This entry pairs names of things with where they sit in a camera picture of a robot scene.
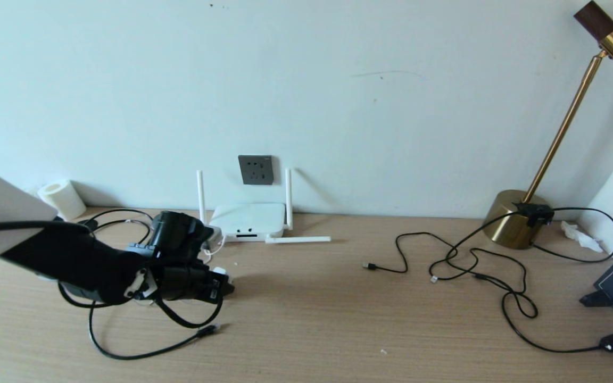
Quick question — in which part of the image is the white wifi router with antennas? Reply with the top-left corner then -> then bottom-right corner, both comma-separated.
196,169 -> 332,244

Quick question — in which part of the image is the white toilet paper roll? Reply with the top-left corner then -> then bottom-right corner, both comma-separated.
38,179 -> 87,222

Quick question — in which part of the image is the brass desk lamp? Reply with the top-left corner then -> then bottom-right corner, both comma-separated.
483,0 -> 613,249

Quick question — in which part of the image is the crumpled white tissue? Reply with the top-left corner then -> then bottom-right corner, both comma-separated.
561,220 -> 604,252

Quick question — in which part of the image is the black plastic clip stand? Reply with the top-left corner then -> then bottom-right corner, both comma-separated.
579,289 -> 613,306

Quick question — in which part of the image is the black ethernet cable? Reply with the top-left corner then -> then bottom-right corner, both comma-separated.
56,209 -> 224,361

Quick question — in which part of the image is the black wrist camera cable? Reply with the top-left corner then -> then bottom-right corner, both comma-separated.
0,221 -> 226,329

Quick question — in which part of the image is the grey wall power socket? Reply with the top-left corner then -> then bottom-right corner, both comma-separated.
238,155 -> 274,185

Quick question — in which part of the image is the black USB cable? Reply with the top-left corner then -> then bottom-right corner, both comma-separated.
363,231 -> 540,319

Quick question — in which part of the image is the black cable with silver connector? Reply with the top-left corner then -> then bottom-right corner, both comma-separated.
429,246 -> 526,295

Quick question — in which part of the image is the black inline cord switch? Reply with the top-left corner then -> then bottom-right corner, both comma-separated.
516,202 -> 556,227

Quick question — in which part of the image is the short black lamp cord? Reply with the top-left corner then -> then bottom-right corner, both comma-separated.
530,206 -> 613,262

